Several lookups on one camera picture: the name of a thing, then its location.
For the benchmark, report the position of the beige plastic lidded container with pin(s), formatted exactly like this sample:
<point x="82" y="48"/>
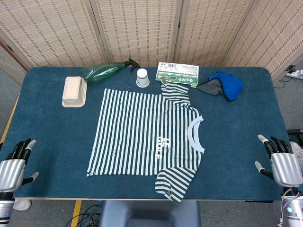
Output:
<point x="72" y="89"/>

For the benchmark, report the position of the woven folding screen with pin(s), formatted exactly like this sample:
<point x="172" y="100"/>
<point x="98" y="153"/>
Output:
<point x="142" y="28"/>

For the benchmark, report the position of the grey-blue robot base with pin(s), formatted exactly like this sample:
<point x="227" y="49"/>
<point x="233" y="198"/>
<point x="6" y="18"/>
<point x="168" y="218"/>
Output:
<point x="151" y="212"/>

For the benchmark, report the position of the green plastic spray bottle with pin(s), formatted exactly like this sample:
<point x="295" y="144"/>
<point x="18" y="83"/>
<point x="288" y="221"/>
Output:
<point x="99" y="73"/>

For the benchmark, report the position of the blue table mat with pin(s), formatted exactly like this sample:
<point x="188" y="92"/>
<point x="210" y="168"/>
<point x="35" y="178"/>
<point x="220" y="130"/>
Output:
<point x="59" y="142"/>

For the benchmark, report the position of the white paper cup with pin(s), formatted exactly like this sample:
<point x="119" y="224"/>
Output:
<point x="142" y="79"/>

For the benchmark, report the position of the white sneaker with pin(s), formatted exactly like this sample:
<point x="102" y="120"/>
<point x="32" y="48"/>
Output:
<point x="22" y="205"/>
<point x="298" y="147"/>

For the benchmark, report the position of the white power strip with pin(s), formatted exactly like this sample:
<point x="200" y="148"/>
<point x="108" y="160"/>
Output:
<point x="296" y="74"/>

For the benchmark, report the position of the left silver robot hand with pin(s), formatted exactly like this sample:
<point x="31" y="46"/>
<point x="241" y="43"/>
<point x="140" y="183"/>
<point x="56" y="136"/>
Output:
<point x="10" y="172"/>

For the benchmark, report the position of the black floor device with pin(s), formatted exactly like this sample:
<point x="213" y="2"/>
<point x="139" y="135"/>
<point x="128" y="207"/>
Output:
<point x="296" y="136"/>

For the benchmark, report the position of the green white flat carton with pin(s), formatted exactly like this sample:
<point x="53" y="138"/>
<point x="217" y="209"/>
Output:
<point x="180" y="72"/>

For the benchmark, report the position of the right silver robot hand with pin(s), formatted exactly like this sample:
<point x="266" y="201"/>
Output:
<point x="284" y="168"/>

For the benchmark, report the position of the blue grey cloth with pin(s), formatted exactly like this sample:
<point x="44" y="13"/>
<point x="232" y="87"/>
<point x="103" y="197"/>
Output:
<point x="229" y="85"/>

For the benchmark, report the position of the green white striped t-shirt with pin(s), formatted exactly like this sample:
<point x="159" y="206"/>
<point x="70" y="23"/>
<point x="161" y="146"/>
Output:
<point x="130" y="132"/>

